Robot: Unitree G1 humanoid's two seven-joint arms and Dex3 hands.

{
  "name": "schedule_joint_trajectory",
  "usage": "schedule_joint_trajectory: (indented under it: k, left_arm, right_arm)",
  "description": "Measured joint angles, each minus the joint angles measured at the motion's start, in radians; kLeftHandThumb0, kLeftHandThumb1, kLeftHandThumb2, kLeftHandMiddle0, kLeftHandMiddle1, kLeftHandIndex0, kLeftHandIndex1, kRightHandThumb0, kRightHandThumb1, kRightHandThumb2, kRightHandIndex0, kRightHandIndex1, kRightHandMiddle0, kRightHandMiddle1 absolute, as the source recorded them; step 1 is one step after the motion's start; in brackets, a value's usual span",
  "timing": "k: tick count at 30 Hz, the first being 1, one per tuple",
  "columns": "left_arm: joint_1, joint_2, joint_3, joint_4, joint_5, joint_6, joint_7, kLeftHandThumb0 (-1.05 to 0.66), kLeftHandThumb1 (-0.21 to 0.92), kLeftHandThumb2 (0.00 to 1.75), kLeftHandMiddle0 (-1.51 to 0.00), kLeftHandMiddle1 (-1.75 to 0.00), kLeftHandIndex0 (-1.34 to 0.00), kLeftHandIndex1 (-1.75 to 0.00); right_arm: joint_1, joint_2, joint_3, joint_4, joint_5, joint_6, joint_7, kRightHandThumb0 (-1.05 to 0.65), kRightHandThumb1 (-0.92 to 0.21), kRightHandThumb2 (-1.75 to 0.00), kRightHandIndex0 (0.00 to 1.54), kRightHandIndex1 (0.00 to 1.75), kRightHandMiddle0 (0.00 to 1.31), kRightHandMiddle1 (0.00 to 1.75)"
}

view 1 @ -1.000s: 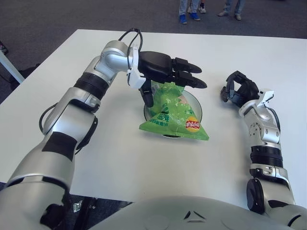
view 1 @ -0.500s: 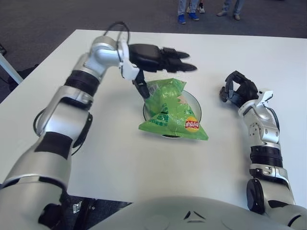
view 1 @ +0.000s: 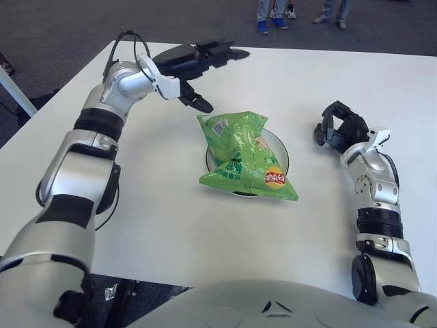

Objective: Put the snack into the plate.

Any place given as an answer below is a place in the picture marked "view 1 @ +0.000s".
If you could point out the person with blue shoes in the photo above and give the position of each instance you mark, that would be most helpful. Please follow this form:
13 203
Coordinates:
264 13

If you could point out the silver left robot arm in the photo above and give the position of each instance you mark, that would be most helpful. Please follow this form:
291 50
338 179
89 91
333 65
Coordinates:
85 164

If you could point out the green snack chip bag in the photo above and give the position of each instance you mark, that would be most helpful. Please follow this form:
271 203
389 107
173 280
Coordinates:
239 143

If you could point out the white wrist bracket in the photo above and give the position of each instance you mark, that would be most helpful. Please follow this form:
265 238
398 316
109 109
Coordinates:
169 89
380 135

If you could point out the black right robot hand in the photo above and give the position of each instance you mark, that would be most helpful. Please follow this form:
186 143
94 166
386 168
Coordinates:
351 133

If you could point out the person with beige shoes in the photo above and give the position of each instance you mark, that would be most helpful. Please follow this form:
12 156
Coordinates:
339 12

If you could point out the white plate with black rim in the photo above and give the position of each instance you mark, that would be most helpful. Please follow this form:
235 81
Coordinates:
278 150

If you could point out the black chair caster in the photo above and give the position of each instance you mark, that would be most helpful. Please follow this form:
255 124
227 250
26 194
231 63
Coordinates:
6 65

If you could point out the small silver metal clip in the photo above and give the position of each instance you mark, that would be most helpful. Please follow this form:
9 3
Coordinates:
111 294

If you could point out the black metal frame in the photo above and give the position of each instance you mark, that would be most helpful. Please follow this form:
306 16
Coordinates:
128 292

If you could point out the white table leg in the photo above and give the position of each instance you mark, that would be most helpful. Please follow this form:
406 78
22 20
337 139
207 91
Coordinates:
15 94

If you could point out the person with white sneakers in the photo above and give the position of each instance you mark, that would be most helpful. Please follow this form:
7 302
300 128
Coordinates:
291 13

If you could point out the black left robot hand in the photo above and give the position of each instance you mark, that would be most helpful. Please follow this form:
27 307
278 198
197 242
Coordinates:
177 59

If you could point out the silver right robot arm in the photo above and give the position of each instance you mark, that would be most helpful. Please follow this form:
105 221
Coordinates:
379 191

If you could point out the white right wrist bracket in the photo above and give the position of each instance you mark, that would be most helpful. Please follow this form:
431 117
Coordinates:
380 135

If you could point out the grey robot torso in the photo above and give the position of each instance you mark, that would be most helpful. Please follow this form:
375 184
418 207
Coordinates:
222 304

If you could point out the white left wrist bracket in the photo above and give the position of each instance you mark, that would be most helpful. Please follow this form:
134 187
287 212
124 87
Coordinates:
169 89

